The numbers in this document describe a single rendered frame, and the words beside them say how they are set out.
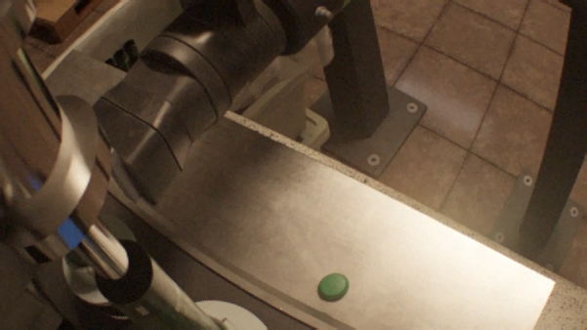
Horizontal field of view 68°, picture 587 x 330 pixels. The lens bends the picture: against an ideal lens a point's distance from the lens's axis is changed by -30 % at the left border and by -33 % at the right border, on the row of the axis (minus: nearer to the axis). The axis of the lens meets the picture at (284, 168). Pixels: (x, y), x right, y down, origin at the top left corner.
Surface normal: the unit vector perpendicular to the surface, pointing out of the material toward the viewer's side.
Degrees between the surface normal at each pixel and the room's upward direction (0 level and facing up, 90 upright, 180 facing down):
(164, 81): 8
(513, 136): 0
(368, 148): 0
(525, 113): 0
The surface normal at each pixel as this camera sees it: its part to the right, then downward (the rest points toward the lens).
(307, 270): -0.20, -0.55
